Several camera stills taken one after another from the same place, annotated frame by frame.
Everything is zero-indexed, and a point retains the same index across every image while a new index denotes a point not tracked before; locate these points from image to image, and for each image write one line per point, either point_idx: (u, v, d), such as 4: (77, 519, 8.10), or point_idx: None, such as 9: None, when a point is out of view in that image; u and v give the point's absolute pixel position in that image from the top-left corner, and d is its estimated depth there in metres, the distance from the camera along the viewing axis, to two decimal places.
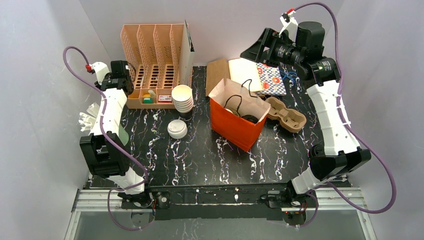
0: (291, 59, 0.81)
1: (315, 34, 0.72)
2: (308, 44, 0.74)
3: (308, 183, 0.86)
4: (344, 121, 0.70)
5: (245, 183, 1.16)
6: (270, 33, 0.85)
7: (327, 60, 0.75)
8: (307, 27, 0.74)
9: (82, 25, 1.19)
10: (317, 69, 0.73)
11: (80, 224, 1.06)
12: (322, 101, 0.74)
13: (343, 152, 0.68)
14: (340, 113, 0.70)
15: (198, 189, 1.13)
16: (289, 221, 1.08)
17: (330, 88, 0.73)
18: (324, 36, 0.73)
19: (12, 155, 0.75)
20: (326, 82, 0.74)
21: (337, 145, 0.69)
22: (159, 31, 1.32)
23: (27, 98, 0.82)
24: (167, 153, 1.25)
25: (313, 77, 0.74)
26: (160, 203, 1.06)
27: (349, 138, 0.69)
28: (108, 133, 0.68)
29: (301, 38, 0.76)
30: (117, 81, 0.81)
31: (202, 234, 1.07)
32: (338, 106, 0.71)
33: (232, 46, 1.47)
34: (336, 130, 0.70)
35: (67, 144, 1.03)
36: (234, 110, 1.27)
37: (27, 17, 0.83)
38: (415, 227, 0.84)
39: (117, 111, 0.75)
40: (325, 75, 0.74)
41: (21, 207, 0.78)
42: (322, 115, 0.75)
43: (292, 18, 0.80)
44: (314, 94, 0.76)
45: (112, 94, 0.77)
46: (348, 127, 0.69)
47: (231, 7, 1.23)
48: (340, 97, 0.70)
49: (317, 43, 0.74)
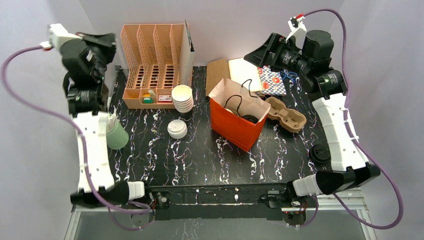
0: (298, 66, 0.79)
1: (323, 46, 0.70)
2: (315, 55, 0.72)
3: (310, 189, 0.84)
4: (352, 136, 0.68)
5: (245, 183, 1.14)
6: (276, 38, 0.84)
7: (333, 73, 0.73)
8: (316, 37, 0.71)
9: (81, 25, 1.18)
10: (323, 82, 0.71)
11: (80, 224, 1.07)
12: (329, 115, 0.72)
13: (351, 168, 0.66)
14: (347, 127, 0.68)
15: (198, 189, 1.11)
16: (289, 221, 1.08)
17: (337, 101, 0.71)
18: (332, 48, 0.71)
19: (12, 154, 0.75)
20: (332, 95, 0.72)
21: (345, 161, 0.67)
22: (159, 31, 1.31)
23: (27, 98, 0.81)
24: (167, 153, 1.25)
25: (318, 90, 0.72)
26: (160, 203, 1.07)
27: (357, 153, 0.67)
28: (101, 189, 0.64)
29: (309, 48, 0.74)
30: (90, 101, 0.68)
31: (202, 234, 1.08)
32: (345, 121, 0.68)
33: (232, 46, 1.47)
34: (343, 145, 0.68)
35: (67, 144, 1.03)
36: (234, 110, 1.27)
37: (26, 17, 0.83)
38: (415, 227, 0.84)
39: (101, 146, 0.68)
40: (331, 88, 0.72)
41: (21, 207, 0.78)
42: (329, 128, 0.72)
43: (301, 24, 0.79)
44: (320, 107, 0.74)
45: (88, 125, 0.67)
46: (356, 142, 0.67)
47: (231, 7, 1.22)
48: (347, 111, 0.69)
49: (325, 55, 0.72)
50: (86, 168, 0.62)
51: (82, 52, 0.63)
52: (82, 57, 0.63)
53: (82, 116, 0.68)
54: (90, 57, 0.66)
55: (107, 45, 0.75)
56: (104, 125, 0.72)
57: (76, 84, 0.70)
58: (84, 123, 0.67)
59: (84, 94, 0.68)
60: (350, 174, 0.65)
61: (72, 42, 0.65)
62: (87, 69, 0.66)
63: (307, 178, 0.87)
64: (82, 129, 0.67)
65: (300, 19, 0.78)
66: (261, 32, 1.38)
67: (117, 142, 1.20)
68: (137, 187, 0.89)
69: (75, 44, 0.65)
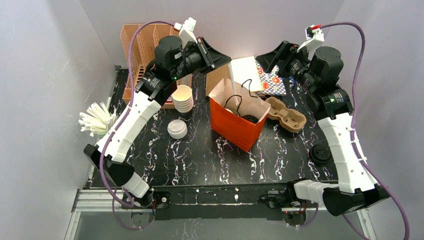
0: (305, 80, 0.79)
1: (333, 67, 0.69)
2: (324, 75, 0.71)
3: (313, 197, 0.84)
4: (359, 157, 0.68)
5: (245, 183, 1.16)
6: (287, 47, 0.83)
7: (340, 92, 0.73)
8: (326, 56, 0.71)
9: (82, 25, 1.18)
10: (329, 101, 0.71)
11: (81, 224, 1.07)
12: (335, 135, 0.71)
13: (360, 190, 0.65)
14: (355, 148, 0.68)
15: (198, 189, 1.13)
16: (289, 221, 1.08)
17: (343, 121, 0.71)
18: (342, 68, 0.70)
19: (12, 154, 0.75)
20: (338, 115, 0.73)
21: (353, 182, 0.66)
22: (159, 32, 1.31)
23: (27, 99, 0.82)
24: (167, 153, 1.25)
25: (325, 111, 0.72)
26: (160, 203, 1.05)
27: (365, 175, 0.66)
28: (108, 156, 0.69)
29: (318, 66, 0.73)
30: (153, 89, 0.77)
31: (202, 234, 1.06)
32: (352, 141, 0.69)
33: (232, 46, 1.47)
34: (351, 166, 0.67)
35: (67, 144, 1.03)
36: (234, 110, 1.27)
37: (27, 18, 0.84)
38: (417, 228, 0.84)
39: (133, 126, 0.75)
40: (337, 108, 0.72)
41: (20, 206, 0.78)
42: (335, 148, 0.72)
43: (317, 35, 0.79)
44: (326, 126, 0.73)
45: (138, 104, 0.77)
46: (364, 163, 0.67)
47: (231, 7, 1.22)
48: (353, 131, 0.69)
49: (333, 75, 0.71)
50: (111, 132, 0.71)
51: (174, 50, 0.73)
52: (170, 53, 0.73)
53: (141, 95, 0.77)
54: (177, 56, 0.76)
55: (207, 61, 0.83)
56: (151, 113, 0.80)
57: (156, 69, 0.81)
58: (138, 101, 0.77)
59: (154, 81, 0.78)
60: (359, 197, 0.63)
61: (173, 39, 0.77)
62: (170, 64, 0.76)
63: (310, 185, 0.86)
64: (133, 104, 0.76)
65: (316, 30, 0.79)
66: (261, 32, 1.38)
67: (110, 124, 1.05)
68: (141, 186, 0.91)
69: (175, 41, 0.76)
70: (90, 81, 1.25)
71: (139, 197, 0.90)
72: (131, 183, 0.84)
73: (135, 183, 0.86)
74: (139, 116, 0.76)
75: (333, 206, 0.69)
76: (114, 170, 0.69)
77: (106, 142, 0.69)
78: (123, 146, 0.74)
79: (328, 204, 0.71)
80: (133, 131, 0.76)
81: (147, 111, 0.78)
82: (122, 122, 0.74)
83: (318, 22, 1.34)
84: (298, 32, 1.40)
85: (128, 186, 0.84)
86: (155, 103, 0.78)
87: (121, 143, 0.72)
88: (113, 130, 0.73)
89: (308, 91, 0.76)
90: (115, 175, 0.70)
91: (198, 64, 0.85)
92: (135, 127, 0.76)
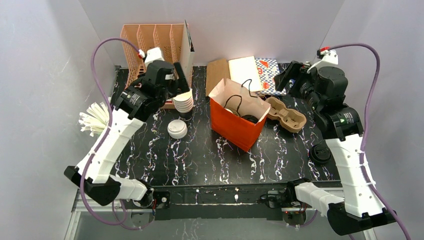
0: (311, 98, 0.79)
1: (337, 85, 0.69)
2: (329, 94, 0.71)
3: (313, 201, 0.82)
4: (369, 181, 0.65)
5: (245, 183, 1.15)
6: (295, 67, 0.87)
7: (349, 111, 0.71)
8: (329, 76, 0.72)
9: (82, 25, 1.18)
10: (338, 121, 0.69)
11: (80, 224, 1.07)
12: (344, 156, 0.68)
13: (368, 214, 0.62)
14: (364, 171, 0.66)
15: (198, 189, 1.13)
16: (289, 221, 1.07)
17: (353, 142, 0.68)
18: (346, 86, 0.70)
19: (12, 154, 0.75)
20: (348, 135, 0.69)
21: (361, 206, 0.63)
22: (160, 31, 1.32)
23: (27, 99, 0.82)
24: (167, 153, 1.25)
25: (334, 131, 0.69)
26: (160, 204, 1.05)
27: (373, 199, 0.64)
28: (88, 181, 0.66)
29: (322, 85, 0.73)
30: (135, 104, 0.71)
31: (202, 234, 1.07)
32: (361, 164, 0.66)
33: (232, 46, 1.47)
34: (360, 189, 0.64)
35: (67, 144, 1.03)
36: (234, 110, 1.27)
37: (27, 18, 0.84)
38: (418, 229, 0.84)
39: (114, 146, 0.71)
40: (347, 128, 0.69)
41: (21, 206, 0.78)
42: (343, 170, 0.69)
43: (326, 57, 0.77)
44: (334, 146, 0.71)
45: (118, 122, 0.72)
46: (373, 188, 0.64)
47: (231, 7, 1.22)
48: (363, 154, 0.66)
49: (339, 93, 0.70)
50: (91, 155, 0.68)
51: (166, 68, 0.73)
52: (163, 70, 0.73)
53: (121, 113, 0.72)
54: (168, 76, 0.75)
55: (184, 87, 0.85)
56: (132, 130, 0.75)
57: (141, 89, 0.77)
58: (118, 119, 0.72)
59: (136, 97, 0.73)
60: (367, 222, 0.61)
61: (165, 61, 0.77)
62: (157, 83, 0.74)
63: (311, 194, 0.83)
64: (113, 123, 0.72)
65: (325, 52, 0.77)
66: (261, 33, 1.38)
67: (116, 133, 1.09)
68: (137, 190, 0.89)
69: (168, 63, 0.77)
70: (90, 81, 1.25)
71: (137, 200, 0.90)
72: (125, 193, 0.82)
73: (129, 191, 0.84)
74: (119, 135, 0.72)
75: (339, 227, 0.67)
76: (97, 192, 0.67)
77: (85, 165, 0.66)
78: (105, 168, 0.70)
79: (333, 221, 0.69)
80: (114, 151, 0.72)
81: (126, 133, 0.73)
82: (102, 143, 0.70)
83: (319, 22, 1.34)
84: (299, 32, 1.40)
85: (123, 196, 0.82)
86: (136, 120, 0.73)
87: (102, 165, 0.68)
88: (93, 151, 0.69)
89: (315, 111, 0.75)
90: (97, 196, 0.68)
91: (180, 87, 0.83)
92: (115, 147, 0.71)
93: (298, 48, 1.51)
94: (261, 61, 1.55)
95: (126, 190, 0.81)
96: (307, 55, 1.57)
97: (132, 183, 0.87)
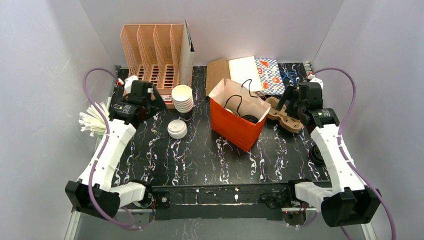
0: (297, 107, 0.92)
1: (313, 89, 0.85)
2: (308, 96, 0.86)
3: (310, 199, 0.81)
4: (347, 159, 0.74)
5: (245, 183, 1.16)
6: (290, 90, 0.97)
7: (328, 109, 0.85)
8: (307, 83, 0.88)
9: (82, 25, 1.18)
10: (318, 115, 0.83)
11: (80, 224, 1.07)
12: (324, 142, 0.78)
13: (349, 188, 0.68)
14: (342, 151, 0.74)
15: (198, 189, 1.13)
16: (289, 221, 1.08)
17: (330, 130, 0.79)
18: (321, 91, 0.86)
19: (13, 154, 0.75)
20: (326, 125, 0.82)
21: (342, 182, 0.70)
22: (159, 31, 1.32)
23: (27, 99, 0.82)
24: (167, 153, 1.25)
25: (314, 123, 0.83)
26: (160, 203, 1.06)
27: (354, 176, 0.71)
28: (95, 187, 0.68)
29: (302, 92, 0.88)
30: (128, 111, 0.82)
31: (202, 234, 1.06)
32: (339, 145, 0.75)
33: (232, 46, 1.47)
34: (339, 167, 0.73)
35: (67, 144, 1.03)
36: (234, 110, 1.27)
37: (27, 18, 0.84)
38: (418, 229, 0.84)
39: (115, 151, 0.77)
40: (326, 121, 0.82)
41: (21, 206, 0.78)
42: (326, 154, 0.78)
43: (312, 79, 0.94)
44: (316, 136, 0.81)
45: (116, 130, 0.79)
46: (351, 165, 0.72)
47: (231, 7, 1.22)
48: (340, 137, 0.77)
49: (316, 96, 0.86)
50: (95, 162, 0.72)
51: (146, 82, 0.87)
52: (145, 84, 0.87)
53: (116, 122, 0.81)
54: (149, 90, 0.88)
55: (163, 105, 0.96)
56: (127, 137, 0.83)
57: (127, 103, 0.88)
58: (116, 127, 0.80)
59: (126, 107, 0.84)
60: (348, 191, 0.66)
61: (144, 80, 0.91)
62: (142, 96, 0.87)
63: (310, 197, 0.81)
64: (111, 131, 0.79)
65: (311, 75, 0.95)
66: (261, 33, 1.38)
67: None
68: (136, 191, 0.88)
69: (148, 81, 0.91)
70: (90, 81, 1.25)
71: (138, 199, 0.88)
72: (126, 198, 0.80)
73: (129, 196, 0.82)
74: (118, 141, 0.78)
75: (328, 210, 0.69)
76: (103, 199, 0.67)
77: (91, 171, 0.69)
78: (108, 174, 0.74)
79: (326, 212, 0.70)
80: (115, 158, 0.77)
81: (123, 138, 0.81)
82: (103, 149, 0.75)
83: (319, 23, 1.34)
84: (299, 32, 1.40)
85: (124, 201, 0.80)
86: (128, 127, 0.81)
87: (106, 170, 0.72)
88: (95, 158, 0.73)
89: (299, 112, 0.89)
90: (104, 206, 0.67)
91: (158, 105, 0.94)
92: (117, 153, 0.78)
93: (298, 48, 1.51)
94: (260, 61, 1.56)
95: (126, 196, 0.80)
96: (306, 55, 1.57)
97: (130, 186, 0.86)
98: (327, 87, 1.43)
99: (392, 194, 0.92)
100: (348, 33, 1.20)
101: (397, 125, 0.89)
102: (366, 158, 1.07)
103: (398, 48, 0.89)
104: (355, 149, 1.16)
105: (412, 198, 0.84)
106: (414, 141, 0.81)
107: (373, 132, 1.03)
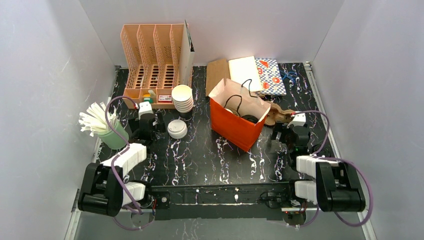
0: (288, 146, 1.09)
1: (302, 139, 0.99)
2: (298, 143, 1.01)
3: (309, 194, 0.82)
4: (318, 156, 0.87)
5: (245, 183, 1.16)
6: (279, 126, 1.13)
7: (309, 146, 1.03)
8: (298, 131, 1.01)
9: (82, 25, 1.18)
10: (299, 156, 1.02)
11: (80, 224, 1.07)
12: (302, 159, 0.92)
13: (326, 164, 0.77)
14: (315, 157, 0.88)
15: (198, 189, 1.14)
16: (289, 221, 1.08)
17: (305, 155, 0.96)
18: (308, 139, 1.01)
19: (12, 153, 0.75)
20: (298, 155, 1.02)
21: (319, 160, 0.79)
22: (159, 31, 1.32)
23: (27, 98, 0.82)
24: (167, 153, 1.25)
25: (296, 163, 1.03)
26: (160, 203, 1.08)
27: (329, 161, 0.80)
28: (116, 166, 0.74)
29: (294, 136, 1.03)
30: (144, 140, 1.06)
31: (202, 234, 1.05)
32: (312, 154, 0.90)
33: (232, 46, 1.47)
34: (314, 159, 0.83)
35: (67, 144, 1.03)
36: (234, 110, 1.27)
37: (27, 18, 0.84)
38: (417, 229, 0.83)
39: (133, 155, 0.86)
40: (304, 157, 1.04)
41: (21, 206, 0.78)
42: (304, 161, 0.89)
43: (296, 117, 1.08)
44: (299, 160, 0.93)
45: (134, 147, 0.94)
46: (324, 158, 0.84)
47: (231, 7, 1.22)
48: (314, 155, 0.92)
49: (304, 143, 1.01)
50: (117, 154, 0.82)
51: (151, 118, 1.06)
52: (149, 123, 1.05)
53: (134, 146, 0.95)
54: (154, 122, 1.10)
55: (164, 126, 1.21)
56: (140, 157, 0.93)
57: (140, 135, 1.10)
58: (136, 146, 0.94)
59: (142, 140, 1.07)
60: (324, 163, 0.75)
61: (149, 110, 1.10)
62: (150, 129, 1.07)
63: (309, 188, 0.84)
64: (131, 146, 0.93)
65: (294, 115, 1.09)
66: (261, 32, 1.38)
67: (116, 143, 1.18)
68: (137, 190, 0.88)
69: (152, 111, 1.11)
70: (90, 81, 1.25)
71: (139, 198, 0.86)
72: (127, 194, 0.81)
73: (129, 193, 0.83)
74: (136, 151, 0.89)
75: (320, 193, 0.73)
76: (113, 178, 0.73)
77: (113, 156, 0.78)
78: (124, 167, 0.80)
79: (321, 197, 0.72)
80: (132, 161, 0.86)
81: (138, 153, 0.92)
82: (123, 152, 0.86)
83: (318, 23, 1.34)
84: (299, 32, 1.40)
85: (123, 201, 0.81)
86: (141, 149, 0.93)
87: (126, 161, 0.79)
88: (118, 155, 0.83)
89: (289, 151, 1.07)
90: (113, 187, 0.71)
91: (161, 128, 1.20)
92: (132, 159, 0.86)
93: (298, 49, 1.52)
94: (260, 61, 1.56)
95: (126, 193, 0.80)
96: (306, 55, 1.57)
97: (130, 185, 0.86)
98: (326, 87, 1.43)
99: (391, 193, 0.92)
100: (347, 33, 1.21)
101: (397, 124, 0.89)
102: (365, 158, 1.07)
103: (397, 48, 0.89)
104: (355, 149, 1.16)
105: (410, 198, 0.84)
106: (413, 141, 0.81)
107: (373, 132, 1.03)
